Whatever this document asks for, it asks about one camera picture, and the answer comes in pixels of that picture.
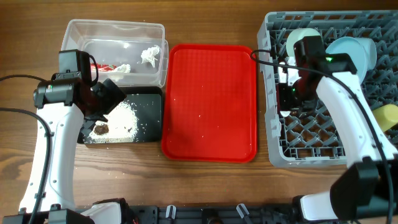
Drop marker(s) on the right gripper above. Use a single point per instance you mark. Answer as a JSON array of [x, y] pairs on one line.
[[283, 102]]

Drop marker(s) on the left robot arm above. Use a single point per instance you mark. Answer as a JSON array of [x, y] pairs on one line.
[[64, 106]]

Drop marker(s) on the white plastic spoon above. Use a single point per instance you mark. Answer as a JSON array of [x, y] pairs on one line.
[[283, 95]]

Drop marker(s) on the white rice pile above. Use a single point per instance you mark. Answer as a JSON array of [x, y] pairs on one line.
[[122, 124]]

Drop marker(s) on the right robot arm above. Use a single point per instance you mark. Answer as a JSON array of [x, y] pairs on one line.
[[368, 188]]

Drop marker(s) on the yellow plastic cup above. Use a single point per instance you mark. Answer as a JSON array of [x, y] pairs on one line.
[[386, 116]]

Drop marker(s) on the red snack wrapper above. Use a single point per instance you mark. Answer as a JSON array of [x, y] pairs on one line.
[[103, 67]]

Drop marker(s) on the red serving tray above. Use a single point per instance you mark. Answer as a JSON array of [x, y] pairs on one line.
[[210, 111]]

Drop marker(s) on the white tissue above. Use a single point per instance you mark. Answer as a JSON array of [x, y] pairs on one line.
[[124, 68], [149, 55]]

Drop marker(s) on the light blue plate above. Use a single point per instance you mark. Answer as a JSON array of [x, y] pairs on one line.
[[356, 52]]

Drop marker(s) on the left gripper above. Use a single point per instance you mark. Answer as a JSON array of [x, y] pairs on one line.
[[112, 96]]

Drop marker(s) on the light blue bowl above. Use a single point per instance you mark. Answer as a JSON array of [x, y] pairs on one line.
[[371, 51]]

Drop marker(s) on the green bowl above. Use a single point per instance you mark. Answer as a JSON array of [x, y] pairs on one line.
[[296, 35]]

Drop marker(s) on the grey dishwasher rack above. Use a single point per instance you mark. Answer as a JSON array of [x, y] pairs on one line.
[[314, 141]]

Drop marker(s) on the clear plastic bin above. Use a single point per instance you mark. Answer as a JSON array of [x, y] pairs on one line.
[[121, 42]]

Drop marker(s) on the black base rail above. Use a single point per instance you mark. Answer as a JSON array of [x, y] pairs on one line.
[[266, 214]]

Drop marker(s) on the black plastic tray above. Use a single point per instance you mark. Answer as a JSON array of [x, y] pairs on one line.
[[148, 102]]

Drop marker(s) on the brown food chunk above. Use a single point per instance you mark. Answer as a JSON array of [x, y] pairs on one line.
[[101, 129]]

